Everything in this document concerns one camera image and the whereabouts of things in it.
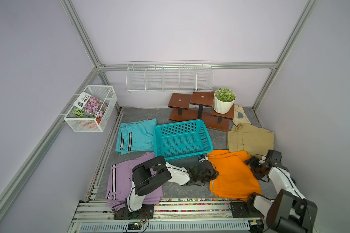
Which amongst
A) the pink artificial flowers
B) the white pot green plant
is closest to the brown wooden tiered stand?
the white pot green plant

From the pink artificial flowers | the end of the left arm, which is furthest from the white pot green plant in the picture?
the pink artificial flowers

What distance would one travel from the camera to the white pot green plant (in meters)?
0.88

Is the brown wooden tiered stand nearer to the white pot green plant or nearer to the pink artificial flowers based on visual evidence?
the white pot green plant
